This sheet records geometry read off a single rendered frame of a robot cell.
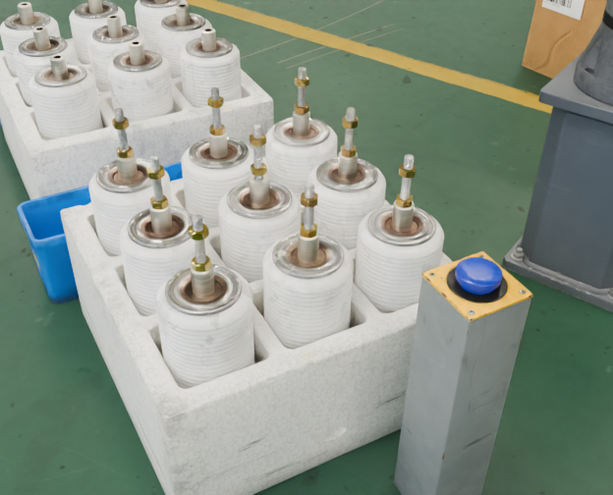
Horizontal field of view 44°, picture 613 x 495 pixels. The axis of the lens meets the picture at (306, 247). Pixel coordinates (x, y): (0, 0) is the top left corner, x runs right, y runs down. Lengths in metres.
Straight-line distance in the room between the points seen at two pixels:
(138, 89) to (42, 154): 0.17
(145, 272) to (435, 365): 0.32
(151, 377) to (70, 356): 0.32
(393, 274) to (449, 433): 0.18
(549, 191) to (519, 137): 0.46
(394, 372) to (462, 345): 0.21
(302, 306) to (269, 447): 0.16
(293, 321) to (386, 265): 0.12
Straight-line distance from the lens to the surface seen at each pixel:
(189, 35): 1.34
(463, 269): 0.68
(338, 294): 0.79
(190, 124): 1.23
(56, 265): 1.13
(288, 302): 0.79
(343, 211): 0.91
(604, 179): 1.11
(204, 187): 0.96
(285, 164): 1.00
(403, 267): 0.83
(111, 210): 0.93
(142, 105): 1.22
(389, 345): 0.84
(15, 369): 1.10
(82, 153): 1.20
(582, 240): 1.17
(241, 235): 0.87
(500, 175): 1.46
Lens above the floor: 0.75
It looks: 38 degrees down
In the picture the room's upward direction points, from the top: 1 degrees clockwise
